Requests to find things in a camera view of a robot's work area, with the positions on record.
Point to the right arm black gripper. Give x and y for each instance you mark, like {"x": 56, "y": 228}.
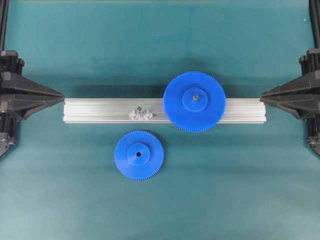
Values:
{"x": 302, "y": 105}

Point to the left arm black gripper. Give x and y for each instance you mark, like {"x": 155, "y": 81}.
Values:
{"x": 19, "y": 98}

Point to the small blue gear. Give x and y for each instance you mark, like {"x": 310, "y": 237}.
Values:
{"x": 139, "y": 155}

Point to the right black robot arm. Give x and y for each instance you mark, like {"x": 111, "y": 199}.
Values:
{"x": 314, "y": 13}

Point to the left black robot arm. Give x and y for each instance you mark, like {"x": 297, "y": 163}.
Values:
{"x": 4, "y": 9}

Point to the steel shaft of large gear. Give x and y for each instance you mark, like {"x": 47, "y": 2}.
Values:
{"x": 195, "y": 97}

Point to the large blue gear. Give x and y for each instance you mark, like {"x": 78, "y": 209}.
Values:
{"x": 189, "y": 115}

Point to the aluminium extrusion rail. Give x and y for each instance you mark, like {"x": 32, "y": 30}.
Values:
{"x": 116, "y": 110}

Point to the steel shaft with bracket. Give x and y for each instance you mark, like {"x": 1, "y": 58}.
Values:
{"x": 139, "y": 114}

